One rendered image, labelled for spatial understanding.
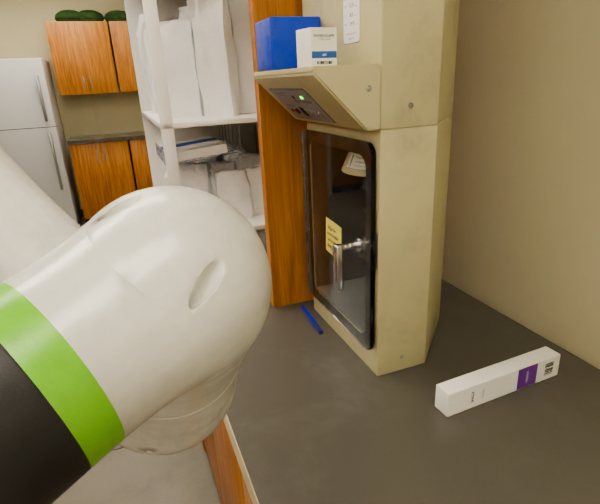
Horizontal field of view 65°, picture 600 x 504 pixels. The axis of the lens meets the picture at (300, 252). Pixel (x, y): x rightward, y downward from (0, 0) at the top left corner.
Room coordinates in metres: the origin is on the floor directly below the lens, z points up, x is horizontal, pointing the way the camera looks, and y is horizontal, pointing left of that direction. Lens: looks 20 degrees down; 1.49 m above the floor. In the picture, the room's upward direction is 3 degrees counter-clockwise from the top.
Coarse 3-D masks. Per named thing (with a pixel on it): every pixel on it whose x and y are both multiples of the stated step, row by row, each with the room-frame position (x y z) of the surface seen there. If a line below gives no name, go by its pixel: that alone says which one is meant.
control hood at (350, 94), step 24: (264, 72) 0.96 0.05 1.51; (288, 72) 0.83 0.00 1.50; (312, 72) 0.73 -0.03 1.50; (336, 72) 0.74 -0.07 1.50; (360, 72) 0.76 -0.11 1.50; (312, 96) 0.83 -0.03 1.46; (336, 96) 0.74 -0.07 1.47; (360, 96) 0.76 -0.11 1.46; (312, 120) 0.96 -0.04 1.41; (336, 120) 0.84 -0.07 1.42; (360, 120) 0.76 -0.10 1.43
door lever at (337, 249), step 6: (354, 240) 0.82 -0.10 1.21; (336, 246) 0.79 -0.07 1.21; (342, 246) 0.80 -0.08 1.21; (348, 246) 0.80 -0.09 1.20; (354, 246) 0.81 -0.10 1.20; (360, 246) 0.80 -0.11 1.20; (336, 252) 0.79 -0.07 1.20; (342, 252) 0.80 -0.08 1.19; (336, 258) 0.79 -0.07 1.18; (342, 258) 0.80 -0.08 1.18; (336, 264) 0.79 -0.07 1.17; (342, 264) 0.80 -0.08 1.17; (336, 270) 0.79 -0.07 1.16; (342, 270) 0.79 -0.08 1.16; (336, 276) 0.79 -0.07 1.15; (342, 276) 0.79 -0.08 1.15; (336, 282) 0.79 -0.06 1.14; (342, 282) 0.79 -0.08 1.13; (336, 288) 0.79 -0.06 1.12; (342, 288) 0.79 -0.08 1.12
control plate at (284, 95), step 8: (280, 96) 0.98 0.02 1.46; (288, 96) 0.94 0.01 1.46; (296, 96) 0.90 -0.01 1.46; (304, 96) 0.86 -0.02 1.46; (288, 104) 0.99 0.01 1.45; (296, 104) 0.94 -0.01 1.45; (304, 104) 0.90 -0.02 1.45; (312, 104) 0.86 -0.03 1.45; (296, 112) 1.00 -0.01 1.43; (320, 112) 0.87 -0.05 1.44; (320, 120) 0.91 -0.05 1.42; (328, 120) 0.87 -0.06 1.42
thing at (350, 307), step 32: (320, 160) 0.97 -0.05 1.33; (352, 160) 0.84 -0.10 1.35; (320, 192) 0.98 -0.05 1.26; (352, 192) 0.84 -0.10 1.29; (320, 224) 0.98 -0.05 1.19; (352, 224) 0.84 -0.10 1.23; (320, 256) 0.99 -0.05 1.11; (352, 256) 0.84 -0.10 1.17; (320, 288) 1.00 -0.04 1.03; (352, 288) 0.84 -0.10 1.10; (352, 320) 0.84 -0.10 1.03
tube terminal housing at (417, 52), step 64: (320, 0) 0.98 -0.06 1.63; (384, 0) 0.77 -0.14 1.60; (448, 0) 0.85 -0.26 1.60; (384, 64) 0.77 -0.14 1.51; (448, 64) 0.89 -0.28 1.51; (320, 128) 1.00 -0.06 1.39; (384, 128) 0.77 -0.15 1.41; (448, 128) 0.94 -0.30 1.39; (384, 192) 0.77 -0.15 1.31; (384, 256) 0.77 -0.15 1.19; (384, 320) 0.77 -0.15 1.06
